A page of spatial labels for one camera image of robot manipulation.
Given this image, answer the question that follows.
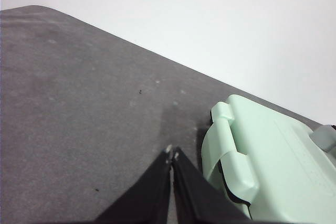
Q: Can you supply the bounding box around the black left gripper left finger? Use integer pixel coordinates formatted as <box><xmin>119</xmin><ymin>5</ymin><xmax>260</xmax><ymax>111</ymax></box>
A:
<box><xmin>96</xmin><ymin>144</ymin><xmax>173</xmax><ymax>224</ymax></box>

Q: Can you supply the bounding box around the mint green breakfast machine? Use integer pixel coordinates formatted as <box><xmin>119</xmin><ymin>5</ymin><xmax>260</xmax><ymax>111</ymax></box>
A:
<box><xmin>200</xmin><ymin>94</ymin><xmax>336</xmax><ymax>224</ymax></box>

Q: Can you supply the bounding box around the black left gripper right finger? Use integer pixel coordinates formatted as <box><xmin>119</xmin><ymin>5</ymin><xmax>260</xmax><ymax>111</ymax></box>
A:
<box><xmin>172</xmin><ymin>146</ymin><xmax>250</xmax><ymax>224</ymax></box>

